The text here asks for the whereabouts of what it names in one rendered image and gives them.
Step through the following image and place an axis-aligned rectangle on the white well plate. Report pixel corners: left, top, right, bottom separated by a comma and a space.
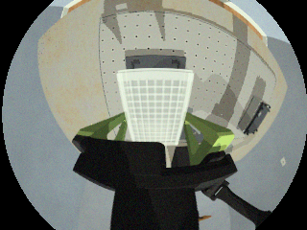
117, 68, 194, 146

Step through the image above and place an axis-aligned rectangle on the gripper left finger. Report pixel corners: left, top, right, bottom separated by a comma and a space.
76, 112, 128, 141

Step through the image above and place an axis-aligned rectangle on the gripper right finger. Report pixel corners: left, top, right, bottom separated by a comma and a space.
183, 112, 235, 166

